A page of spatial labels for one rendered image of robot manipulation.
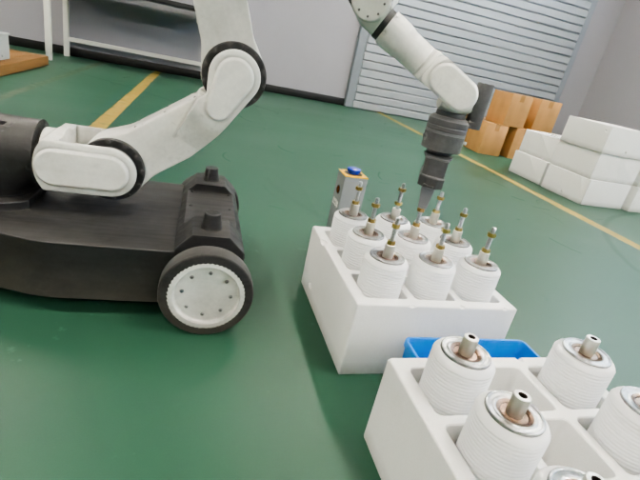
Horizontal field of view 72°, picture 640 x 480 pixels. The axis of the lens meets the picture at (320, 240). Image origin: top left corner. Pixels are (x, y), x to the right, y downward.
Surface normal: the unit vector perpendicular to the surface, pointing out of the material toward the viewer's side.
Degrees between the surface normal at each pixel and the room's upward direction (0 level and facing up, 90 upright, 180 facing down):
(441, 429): 0
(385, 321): 90
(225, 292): 90
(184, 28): 90
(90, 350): 0
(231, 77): 90
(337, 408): 0
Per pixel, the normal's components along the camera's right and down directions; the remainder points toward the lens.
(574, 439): -0.95, -0.07
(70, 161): 0.22, 0.43
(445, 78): -0.11, 0.37
